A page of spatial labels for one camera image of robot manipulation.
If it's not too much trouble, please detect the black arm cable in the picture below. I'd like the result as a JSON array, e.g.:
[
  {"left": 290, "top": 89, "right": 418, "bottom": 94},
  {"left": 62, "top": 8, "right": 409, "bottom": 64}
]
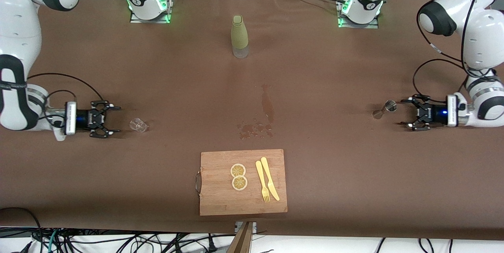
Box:
[
  {"left": 412, "top": 0, "right": 493, "bottom": 106},
  {"left": 25, "top": 73, "right": 105, "bottom": 128}
]

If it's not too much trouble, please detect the metal clamp bracket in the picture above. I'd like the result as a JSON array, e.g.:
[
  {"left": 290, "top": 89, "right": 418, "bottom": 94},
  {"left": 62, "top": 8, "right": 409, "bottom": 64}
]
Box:
[{"left": 235, "top": 221, "right": 258, "bottom": 234}]

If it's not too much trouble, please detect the black looped floor cable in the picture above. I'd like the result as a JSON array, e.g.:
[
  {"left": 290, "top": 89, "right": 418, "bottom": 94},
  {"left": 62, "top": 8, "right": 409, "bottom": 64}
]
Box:
[{"left": 0, "top": 207, "right": 44, "bottom": 253}]

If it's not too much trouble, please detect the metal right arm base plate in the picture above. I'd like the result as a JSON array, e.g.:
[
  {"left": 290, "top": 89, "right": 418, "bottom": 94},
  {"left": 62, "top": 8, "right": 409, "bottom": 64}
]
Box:
[{"left": 130, "top": 0, "right": 172, "bottom": 24}]

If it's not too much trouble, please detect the yellow plastic knife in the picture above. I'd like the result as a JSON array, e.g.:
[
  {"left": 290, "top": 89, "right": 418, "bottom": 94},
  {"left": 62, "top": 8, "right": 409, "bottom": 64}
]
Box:
[{"left": 260, "top": 157, "right": 280, "bottom": 201}]

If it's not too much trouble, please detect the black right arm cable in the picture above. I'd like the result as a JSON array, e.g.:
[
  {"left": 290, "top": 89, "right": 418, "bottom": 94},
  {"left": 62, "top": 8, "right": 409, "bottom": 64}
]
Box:
[{"left": 25, "top": 73, "right": 105, "bottom": 128}]

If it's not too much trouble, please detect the clear glass cup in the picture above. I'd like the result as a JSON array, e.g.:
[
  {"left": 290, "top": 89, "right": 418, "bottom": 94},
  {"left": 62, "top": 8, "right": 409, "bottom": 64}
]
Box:
[{"left": 129, "top": 118, "right": 148, "bottom": 133}]

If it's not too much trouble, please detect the yellow plastic fork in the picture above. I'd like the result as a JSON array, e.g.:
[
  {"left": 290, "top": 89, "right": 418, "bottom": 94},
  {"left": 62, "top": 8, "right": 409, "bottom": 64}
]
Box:
[{"left": 255, "top": 160, "right": 271, "bottom": 203}]

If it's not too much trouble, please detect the brown table cover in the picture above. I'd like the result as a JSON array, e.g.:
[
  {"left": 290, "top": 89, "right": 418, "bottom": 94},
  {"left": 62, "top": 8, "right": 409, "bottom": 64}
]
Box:
[{"left": 0, "top": 0, "right": 504, "bottom": 241}]

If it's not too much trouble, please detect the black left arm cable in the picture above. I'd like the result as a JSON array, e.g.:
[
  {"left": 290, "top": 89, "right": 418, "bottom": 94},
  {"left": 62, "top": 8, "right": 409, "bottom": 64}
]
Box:
[{"left": 412, "top": 0, "right": 493, "bottom": 106}]

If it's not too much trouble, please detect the wooden beam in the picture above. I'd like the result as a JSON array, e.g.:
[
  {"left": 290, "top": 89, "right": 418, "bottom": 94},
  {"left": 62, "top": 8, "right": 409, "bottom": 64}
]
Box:
[{"left": 226, "top": 221, "right": 253, "bottom": 253}]

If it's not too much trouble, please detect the wooden cutting board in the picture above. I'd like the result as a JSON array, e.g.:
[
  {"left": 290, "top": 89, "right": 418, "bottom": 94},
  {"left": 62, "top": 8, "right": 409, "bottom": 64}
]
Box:
[{"left": 195, "top": 149, "right": 288, "bottom": 216}]

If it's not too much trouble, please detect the teal floor cable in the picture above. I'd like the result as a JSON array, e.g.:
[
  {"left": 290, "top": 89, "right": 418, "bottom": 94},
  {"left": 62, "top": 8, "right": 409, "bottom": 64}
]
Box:
[{"left": 39, "top": 229, "right": 57, "bottom": 253}]

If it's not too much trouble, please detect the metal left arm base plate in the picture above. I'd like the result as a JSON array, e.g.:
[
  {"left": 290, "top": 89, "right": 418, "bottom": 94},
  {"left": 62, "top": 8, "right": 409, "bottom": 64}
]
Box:
[{"left": 337, "top": 0, "right": 380, "bottom": 29}]

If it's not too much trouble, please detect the metal jigger measuring cup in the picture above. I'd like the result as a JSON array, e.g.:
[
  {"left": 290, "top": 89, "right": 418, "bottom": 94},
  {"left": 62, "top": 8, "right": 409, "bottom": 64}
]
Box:
[{"left": 372, "top": 100, "right": 397, "bottom": 119}]

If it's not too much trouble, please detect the green sleeved glass bottle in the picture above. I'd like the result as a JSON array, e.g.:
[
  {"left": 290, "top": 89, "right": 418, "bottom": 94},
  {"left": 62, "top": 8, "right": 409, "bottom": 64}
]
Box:
[{"left": 231, "top": 15, "right": 250, "bottom": 59}]

